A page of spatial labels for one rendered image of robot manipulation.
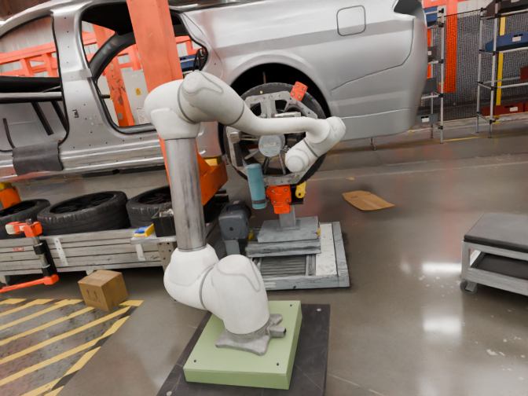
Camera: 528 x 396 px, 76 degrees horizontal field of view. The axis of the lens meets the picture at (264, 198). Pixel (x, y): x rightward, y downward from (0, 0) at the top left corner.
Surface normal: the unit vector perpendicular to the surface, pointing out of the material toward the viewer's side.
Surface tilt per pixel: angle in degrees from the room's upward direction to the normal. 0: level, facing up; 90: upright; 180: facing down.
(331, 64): 90
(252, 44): 90
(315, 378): 0
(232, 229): 90
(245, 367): 3
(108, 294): 90
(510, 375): 0
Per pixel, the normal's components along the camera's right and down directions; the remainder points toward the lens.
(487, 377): -0.15, -0.95
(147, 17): -0.15, 0.31
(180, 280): -0.55, 0.12
